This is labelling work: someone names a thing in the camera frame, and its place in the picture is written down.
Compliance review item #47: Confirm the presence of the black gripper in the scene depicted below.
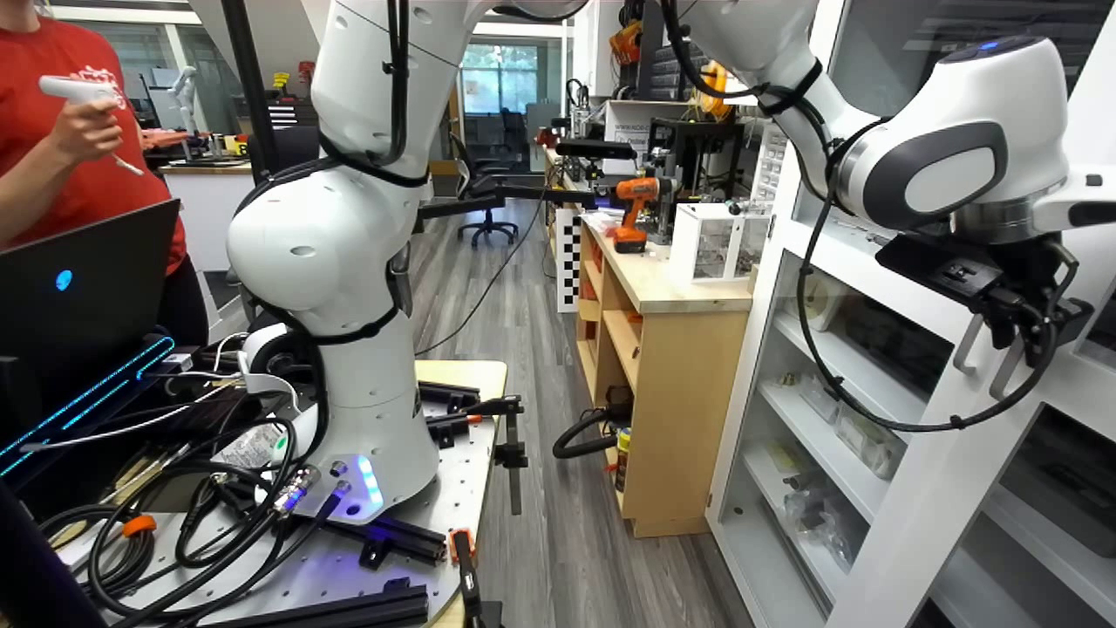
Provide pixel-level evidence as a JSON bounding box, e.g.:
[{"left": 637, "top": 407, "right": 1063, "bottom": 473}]
[{"left": 876, "top": 235, "right": 1095, "bottom": 366}]

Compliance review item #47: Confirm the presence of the white glass cabinet door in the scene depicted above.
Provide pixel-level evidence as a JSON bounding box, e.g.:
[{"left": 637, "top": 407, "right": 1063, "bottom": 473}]
[{"left": 817, "top": 219, "right": 1116, "bottom": 628}]

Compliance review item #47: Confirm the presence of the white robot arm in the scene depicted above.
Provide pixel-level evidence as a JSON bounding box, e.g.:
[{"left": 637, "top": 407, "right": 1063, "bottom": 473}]
[{"left": 226, "top": 0, "right": 1112, "bottom": 527}]

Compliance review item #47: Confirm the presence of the metal robot base table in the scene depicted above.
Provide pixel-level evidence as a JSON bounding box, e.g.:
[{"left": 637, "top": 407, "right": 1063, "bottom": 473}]
[{"left": 96, "top": 407, "right": 508, "bottom": 628}]

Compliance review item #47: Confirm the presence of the white storage cabinet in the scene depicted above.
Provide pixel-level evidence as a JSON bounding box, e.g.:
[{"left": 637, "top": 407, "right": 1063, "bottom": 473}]
[{"left": 709, "top": 0, "right": 1116, "bottom": 628}]

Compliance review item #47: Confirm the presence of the wooden workbench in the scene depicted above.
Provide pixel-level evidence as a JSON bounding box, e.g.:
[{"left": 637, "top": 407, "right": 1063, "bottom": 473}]
[{"left": 575, "top": 213, "right": 753, "bottom": 536}]

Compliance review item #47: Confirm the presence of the black office chair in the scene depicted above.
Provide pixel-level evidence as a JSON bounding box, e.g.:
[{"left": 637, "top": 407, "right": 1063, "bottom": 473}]
[{"left": 452, "top": 138, "right": 520, "bottom": 242}]

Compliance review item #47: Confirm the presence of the black orange clamp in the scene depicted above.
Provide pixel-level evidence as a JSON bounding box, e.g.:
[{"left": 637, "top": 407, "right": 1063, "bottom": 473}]
[{"left": 451, "top": 529, "right": 501, "bottom": 628}]

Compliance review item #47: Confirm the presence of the black laptop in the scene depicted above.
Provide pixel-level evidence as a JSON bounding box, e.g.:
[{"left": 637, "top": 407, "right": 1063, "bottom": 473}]
[{"left": 0, "top": 199, "right": 177, "bottom": 369}]

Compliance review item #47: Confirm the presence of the white handheld controller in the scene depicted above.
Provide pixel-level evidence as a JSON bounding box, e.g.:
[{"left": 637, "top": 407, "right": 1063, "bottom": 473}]
[{"left": 38, "top": 77, "right": 121, "bottom": 104}]

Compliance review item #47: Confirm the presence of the person in red shirt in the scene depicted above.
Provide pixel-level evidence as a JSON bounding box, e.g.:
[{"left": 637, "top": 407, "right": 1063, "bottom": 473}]
[{"left": 0, "top": 15, "right": 212, "bottom": 352}]

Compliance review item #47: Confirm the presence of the orange cordless drill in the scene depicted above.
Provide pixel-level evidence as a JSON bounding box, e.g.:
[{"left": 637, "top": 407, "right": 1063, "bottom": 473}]
[{"left": 609, "top": 174, "right": 663, "bottom": 254}]

